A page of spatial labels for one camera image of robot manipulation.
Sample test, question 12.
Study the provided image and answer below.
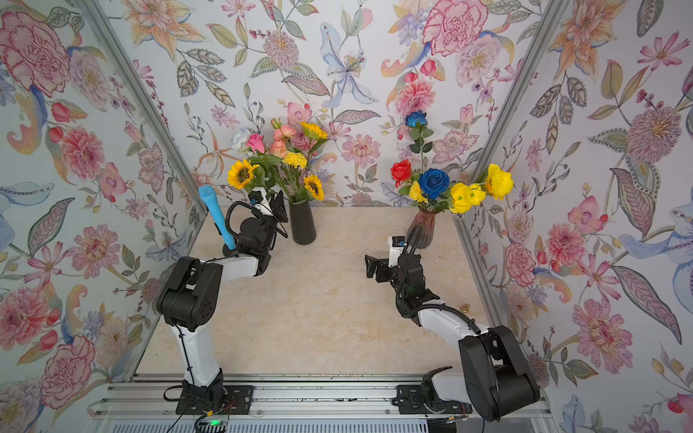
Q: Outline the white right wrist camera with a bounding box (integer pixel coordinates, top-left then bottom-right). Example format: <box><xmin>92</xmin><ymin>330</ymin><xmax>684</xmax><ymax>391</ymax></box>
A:
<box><xmin>388</xmin><ymin>236</ymin><xmax>407</xmax><ymax>267</ymax></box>

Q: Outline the small yellow sunflower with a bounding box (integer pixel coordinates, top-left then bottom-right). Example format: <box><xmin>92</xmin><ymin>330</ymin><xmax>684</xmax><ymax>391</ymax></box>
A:
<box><xmin>303</xmin><ymin>175</ymin><xmax>325</xmax><ymax>201</ymax></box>

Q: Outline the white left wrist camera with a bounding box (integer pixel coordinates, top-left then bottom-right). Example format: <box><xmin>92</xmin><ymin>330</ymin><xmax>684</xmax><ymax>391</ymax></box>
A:
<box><xmin>248</xmin><ymin>187</ymin><xmax>274</xmax><ymax>217</ymax></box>

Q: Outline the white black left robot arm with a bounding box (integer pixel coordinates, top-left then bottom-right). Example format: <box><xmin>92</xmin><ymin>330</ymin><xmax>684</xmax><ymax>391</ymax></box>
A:
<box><xmin>156</xmin><ymin>185</ymin><xmax>288</xmax><ymax>409</ymax></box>

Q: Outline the yellow flower middle right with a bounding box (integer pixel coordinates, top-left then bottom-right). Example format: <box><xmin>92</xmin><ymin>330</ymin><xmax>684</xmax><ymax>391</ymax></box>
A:
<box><xmin>449</xmin><ymin>183</ymin><xmax>487</xmax><ymax>215</ymax></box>

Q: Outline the red rose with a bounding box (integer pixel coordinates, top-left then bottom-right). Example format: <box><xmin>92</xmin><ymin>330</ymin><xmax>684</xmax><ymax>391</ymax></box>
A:
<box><xmin>391</xmin><ymin>160</ymin><xmax>413</xmax><ymax>189</ymax></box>

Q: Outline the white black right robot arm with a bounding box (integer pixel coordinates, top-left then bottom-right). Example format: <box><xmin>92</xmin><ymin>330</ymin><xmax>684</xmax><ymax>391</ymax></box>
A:
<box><xmin>365</xmin><ymin>253</ymin><xmax>541</xmax><ymax>421</ymax></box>

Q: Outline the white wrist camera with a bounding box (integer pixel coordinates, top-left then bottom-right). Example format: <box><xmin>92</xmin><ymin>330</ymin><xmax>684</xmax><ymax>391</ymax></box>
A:
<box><xmin>248</xmin><ymin>187</ymin><xmax>274</xmax><ymax>217</ymax></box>
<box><xmin>388</xmin><ymin>236</ymin><xmax>407</xmax><ymax>267</ymax></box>

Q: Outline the brown glass vase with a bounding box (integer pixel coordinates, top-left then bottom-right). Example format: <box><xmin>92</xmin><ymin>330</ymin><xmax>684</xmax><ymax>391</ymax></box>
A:
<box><xmin>406</xmin><ymin>209</ymin><xmax>437</xmax><ymax>248</ymax></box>

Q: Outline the yellow flower far right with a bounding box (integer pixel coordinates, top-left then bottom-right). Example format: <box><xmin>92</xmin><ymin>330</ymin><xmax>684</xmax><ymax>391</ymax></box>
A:
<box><xmin>485</xmin><ymin>164</ymin><xmax>514</xmax><ymax>200</ymax></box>

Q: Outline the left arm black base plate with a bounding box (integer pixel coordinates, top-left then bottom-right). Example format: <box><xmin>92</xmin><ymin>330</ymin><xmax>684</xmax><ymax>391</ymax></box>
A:
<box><xmin>175</xmin><ymin>384</ymin><xmax>254</xmax><ymax>416</ymax></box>

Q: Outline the black cylindrical vase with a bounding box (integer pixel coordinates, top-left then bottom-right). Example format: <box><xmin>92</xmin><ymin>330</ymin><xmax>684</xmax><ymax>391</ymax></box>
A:
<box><xmin>289</xmin><ymin>201</ymin><xmax>317</xmax><ymax>245</ymax></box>

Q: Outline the blue toy microphone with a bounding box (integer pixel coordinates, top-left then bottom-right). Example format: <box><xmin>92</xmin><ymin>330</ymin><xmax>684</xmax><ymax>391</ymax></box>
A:
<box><xmin>199</xmin><ymin>185</ymin><xmax>236</xmax><ymax>251</ymax></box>

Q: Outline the large blue rose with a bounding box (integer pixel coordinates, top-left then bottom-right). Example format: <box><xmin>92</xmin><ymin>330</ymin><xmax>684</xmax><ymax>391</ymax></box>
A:
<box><xmin>418</xmin><ymin>169</ymin><xmax>450</xmax><ymax>200</ymax></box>

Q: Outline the yellow carnation flower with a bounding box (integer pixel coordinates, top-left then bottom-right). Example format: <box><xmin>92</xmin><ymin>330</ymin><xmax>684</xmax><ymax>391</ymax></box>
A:
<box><xmin>283</xmin><ymin>153</ymin><xmax>308</xmax><ymax>170</ymax></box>

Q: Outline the pink rose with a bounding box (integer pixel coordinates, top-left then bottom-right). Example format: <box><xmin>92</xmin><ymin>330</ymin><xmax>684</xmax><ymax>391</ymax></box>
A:
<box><xmin>247</xmin><ymin>134</ymin><xmax>266</xmax><ymax>154</ymax></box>

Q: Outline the small tall blue rose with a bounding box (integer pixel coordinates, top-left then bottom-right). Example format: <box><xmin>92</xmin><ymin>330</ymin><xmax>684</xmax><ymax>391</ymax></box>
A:
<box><xmin>405</xmin><ymin>110</ymin><xmax>428</xmax><ymax>128</ymax></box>

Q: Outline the small yellow flower left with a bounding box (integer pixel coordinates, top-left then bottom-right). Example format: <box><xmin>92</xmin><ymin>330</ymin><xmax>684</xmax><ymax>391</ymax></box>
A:
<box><xmin>409</xmin><ymin>181</ymin><xmax>428</xmax><ymax>204</ymax></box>

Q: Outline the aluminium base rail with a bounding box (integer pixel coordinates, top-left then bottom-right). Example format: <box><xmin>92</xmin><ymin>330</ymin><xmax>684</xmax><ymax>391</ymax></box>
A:
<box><xmin>87</xmin><ymin>375</ymin><xmax>558</xmax><ymax>432</ymax></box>

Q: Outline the peach pink flowers cluster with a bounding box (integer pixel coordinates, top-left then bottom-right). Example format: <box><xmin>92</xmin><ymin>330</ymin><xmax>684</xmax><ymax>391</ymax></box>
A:
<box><xmin>268</xmin><ymin>124</ymin><xmax>297</xmax><ymax>159</ymax></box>

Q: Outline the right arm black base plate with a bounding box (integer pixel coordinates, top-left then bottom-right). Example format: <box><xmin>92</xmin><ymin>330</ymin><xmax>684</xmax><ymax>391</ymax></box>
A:
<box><xmin>391</xmin><ymin>384</ymin><xmax>473</xmax><ymax>416</ymax></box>

